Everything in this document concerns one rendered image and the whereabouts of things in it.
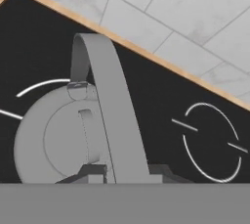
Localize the black glass hob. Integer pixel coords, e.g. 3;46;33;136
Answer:
0;0;250;185

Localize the grey metal kettle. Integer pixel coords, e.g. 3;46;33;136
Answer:
13;32;151;185

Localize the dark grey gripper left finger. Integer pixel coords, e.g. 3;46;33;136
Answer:
56;163;108;185

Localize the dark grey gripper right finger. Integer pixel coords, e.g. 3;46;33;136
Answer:
147;164;193;185

